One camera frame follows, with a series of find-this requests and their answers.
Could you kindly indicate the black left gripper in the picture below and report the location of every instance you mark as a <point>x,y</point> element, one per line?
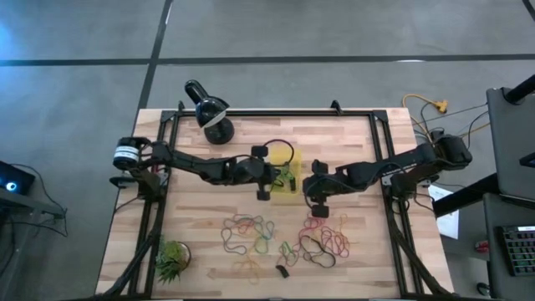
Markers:
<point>259,173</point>

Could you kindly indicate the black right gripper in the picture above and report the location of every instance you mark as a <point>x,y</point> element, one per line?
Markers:
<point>319,188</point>

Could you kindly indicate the small black wide rubber band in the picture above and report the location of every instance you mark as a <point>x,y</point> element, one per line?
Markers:
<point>293,184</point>

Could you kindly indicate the red thin rubber band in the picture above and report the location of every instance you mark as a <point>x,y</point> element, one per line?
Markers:
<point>301,238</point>
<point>311,223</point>
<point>347,251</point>
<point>240,216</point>
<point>281,261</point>
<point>330,234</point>

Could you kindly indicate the large black rubber band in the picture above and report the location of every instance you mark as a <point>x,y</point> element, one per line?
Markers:
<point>324,266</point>

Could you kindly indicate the dark brown rubber band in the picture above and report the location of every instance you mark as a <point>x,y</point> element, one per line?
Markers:
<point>234,253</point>

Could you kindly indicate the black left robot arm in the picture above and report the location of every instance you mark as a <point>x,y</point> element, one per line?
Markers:
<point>192,165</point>

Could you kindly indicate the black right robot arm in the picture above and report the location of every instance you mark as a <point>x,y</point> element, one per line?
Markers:
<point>401,164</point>

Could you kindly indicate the yellow plastic bin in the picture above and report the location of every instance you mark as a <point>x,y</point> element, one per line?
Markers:
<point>297,159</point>

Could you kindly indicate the black desk lamp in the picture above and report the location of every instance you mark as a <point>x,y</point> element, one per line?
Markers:
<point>217,131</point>

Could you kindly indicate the small black clip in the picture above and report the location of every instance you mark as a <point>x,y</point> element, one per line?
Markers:
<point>283,271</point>

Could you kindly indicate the white paper sheet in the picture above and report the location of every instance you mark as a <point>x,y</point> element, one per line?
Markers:
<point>449,226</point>

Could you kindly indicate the green potted succulent plant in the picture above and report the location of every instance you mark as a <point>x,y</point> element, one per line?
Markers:
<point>171,259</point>

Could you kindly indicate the black cart beam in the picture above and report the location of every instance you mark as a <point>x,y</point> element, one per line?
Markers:
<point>460,196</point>

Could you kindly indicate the red can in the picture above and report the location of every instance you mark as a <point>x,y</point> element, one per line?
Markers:
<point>481,246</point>

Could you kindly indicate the dark grey desk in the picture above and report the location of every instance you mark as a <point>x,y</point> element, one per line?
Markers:
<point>493,251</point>

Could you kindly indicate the black computer mouse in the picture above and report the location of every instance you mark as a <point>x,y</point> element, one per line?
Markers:
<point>483,288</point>

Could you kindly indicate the grey cart top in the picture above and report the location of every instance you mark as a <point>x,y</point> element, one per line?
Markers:
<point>514,146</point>

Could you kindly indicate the black keyboard with lit keys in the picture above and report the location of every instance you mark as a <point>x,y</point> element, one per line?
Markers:
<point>518,251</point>

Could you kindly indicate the black pole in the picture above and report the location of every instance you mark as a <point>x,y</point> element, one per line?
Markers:
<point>520,92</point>

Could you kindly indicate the grey side stand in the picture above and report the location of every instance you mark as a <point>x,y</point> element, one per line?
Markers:
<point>25,203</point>

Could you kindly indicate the black device with blue light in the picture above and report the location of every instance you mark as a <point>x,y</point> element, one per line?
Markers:
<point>16,180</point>

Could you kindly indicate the black aluminium table frame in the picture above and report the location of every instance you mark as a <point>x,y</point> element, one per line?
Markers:
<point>271,113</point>

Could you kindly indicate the grey metal bracket plate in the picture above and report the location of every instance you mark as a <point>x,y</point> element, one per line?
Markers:
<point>387,180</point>

